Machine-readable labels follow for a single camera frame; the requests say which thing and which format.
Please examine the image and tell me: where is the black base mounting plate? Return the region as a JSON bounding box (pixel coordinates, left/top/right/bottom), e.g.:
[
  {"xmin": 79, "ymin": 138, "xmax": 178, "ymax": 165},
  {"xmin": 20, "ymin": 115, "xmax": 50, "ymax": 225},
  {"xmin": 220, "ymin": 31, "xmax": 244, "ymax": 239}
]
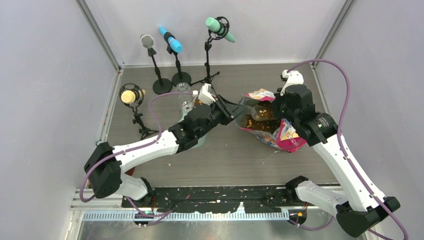
[{"xmin": 134, "ymin": 185, "xmax": 312, "ymax": 214}]

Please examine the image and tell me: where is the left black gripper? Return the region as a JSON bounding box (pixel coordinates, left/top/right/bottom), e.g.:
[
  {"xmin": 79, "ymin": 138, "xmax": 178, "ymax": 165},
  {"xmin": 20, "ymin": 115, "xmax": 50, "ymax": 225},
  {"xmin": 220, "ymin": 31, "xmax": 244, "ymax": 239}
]
[{"xmin": 196, "ymin": 95, "xmax": 246, "ymax": 139}]

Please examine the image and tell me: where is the green microphone on tripod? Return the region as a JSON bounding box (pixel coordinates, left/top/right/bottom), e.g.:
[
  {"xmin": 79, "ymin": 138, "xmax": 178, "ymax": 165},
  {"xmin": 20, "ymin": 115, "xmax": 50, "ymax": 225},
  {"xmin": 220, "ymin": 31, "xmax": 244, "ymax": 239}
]
[{"xmin": 190, "ymin": 16, "xmax": 237, "ymax": 97}]

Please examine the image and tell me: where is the yellow microphone on tripod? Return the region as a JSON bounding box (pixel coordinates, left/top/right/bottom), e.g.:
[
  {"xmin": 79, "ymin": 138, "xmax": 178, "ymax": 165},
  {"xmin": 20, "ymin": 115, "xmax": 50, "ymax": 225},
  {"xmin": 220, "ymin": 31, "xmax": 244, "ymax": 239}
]
[{"xmin": 119, "ymin": 83, "xmax": 159, "ymax": 140}]

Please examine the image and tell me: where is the green double pet bowl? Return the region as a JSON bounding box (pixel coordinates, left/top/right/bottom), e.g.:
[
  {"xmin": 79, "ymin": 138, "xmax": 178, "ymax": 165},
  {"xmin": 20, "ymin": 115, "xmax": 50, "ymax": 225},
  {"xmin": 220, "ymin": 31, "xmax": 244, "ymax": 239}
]
[{"xmin": 179, "ymin": 112, "xmax": 208, "ymax": 149}]

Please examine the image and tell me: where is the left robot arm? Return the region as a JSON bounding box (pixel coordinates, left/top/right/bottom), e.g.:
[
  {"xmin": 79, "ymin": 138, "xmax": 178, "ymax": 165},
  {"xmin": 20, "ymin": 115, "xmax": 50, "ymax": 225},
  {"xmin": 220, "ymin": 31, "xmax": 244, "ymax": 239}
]
[{"xmin": 82, "ymin": 95, "xmax": 247, "ymax": 207}]

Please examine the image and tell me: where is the colourful cat food bag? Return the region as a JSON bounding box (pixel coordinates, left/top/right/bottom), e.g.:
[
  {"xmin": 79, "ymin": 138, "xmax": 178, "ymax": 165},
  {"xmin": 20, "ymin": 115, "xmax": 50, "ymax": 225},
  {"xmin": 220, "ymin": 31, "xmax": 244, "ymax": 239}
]
[{"xmin": 234, "ymin": 88, "xmax": 306, "ymax": 153}]

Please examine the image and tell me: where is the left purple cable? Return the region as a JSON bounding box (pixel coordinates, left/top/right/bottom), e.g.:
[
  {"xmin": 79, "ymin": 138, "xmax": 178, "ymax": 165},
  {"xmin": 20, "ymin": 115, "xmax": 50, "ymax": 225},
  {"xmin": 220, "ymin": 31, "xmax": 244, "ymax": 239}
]
[{"xmin": 78, "ymin": 91, "xmax": 200, "ymax": 227}]

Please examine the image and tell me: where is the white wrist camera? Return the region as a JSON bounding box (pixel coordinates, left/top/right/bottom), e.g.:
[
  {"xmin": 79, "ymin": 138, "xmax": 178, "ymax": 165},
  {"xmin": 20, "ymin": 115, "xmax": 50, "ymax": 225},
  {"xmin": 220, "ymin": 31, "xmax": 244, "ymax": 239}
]
[
  {"xmin": 192, "ymin": 83, "xmax": 216, "ymax": 106},
  {"xmin": 279, "ymin": 69, "xmax": 304, "ymax": 96}
]

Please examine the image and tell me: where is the silver round microphone stand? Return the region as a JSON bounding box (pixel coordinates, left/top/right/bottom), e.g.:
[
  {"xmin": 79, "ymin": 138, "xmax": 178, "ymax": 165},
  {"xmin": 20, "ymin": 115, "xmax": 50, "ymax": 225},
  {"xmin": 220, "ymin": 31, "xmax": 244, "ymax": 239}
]
[{"xmin": 140, "ymin": 34, "xmax": 173, "ymax": 95}]

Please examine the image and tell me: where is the brown metronome box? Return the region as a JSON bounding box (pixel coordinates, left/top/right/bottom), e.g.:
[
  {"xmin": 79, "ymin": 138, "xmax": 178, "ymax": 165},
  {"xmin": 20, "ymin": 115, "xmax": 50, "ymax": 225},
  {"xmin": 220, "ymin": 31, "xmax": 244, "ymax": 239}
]
[{"xmin": 125, "ymin": 167, "xmax": 135, "ymax": 176}]

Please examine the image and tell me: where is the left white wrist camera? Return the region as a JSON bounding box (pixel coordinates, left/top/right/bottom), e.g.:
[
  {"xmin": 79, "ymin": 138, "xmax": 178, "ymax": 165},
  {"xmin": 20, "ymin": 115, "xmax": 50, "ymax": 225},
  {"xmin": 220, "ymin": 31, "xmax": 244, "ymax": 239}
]
[{"xmin": 192, "ymin": 83, "xmax": 216, "ymax": 106}]

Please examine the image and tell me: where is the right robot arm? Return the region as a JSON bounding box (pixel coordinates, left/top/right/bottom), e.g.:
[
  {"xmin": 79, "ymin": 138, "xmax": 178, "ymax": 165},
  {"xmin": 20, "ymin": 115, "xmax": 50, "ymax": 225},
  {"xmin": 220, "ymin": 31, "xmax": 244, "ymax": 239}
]
[{"xmin": 272, "ymin": 84, "xmax": 401, "ymax": 238}]

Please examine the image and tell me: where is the clear plastic scoop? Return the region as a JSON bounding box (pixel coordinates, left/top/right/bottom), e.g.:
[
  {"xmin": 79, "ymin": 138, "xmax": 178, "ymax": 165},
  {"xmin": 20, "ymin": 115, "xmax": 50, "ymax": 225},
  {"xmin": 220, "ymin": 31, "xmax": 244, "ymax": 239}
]
[{"xmin": 250, "ymin": 105, "xmax": 276, "ymax": 121}]

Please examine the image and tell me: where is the blue microphone on stand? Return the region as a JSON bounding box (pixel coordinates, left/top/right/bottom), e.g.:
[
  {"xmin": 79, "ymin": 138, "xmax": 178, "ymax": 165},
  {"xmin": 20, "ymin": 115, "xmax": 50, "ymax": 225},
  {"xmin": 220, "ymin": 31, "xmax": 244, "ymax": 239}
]
[{"xmin": 158, "ymin": 26, "xmax": 192, "ymax": 86}]

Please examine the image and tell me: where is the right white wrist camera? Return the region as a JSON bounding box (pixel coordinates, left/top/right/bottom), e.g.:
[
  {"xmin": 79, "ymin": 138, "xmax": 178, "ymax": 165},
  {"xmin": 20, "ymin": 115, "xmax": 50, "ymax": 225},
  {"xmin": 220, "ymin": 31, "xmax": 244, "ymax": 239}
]
[{"xmin": 279, "ymin": 69, "xmax": 304, "ymax": 96}]

